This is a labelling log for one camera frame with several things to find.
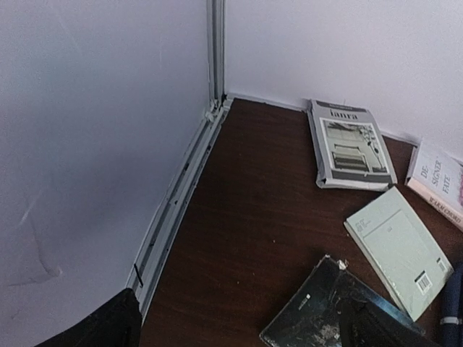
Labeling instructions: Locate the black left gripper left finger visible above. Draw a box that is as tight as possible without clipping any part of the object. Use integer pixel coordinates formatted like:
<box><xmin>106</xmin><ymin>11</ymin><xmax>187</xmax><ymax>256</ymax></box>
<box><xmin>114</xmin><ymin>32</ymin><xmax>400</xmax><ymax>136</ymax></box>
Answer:
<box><xmin>40</xmin><ymin>288</ymin><xmax>142</xmax><ymax>347</ymax></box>

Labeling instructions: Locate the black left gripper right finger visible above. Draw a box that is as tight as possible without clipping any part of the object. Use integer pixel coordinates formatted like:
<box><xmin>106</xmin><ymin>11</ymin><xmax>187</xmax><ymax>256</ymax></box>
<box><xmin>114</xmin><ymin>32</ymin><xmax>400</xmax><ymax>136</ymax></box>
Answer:
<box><xmin>339</xmin><ymin>301</ymin><xmax>439</xmax><ymax>347</ymax></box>

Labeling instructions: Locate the dark Wuthering Heights book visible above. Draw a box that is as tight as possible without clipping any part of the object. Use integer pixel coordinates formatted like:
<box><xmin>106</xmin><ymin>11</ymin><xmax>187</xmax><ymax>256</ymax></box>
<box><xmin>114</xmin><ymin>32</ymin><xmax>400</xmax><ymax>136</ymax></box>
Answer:
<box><xmin>260</xmin><ymin>254</ymin><xmax>425</xmax><ymax>346</ymax></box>

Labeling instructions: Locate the navy blue student backpack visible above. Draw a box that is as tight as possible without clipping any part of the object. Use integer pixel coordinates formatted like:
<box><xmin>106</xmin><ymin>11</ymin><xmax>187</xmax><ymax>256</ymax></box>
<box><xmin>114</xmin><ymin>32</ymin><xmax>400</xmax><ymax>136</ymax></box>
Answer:
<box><xmin>440</xmin><ymin>263</ymin><xmax>462</xmax><ymax>347</ymax></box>

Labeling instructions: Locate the pale green paperback book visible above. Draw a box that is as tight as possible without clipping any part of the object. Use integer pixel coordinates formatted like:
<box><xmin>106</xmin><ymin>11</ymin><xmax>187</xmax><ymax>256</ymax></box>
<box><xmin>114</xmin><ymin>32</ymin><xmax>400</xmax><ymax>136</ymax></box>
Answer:
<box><xmin>344</xmin><ymin>187</ymin><xmax>454</xmax><ymax>322</ymax></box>

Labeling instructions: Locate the white Designer Fate book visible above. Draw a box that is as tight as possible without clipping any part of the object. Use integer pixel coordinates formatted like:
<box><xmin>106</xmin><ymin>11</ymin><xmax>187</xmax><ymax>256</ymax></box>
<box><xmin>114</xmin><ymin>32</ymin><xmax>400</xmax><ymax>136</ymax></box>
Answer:
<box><xmin>405</xmin><ymin>141</ymin><xmax>462</xmax><ymax>230</ymax></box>

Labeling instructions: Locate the grey Ianra magazine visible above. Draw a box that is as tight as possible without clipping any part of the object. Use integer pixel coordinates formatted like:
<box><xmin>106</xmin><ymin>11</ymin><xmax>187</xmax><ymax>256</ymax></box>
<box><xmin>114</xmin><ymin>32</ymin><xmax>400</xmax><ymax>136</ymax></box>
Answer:
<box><xmin>307</xmin><ymin>99</ymin><xmax>397</xmax><ymax>192</ymax></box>

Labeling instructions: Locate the aluminium frame post left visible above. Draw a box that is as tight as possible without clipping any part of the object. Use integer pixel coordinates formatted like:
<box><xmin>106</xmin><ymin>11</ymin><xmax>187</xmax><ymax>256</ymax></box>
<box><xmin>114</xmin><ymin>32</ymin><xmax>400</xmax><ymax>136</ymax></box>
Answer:
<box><xmin>206</xmin><ymin>0</ymin><xmax>225</xmax><ymax>105</ymax></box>

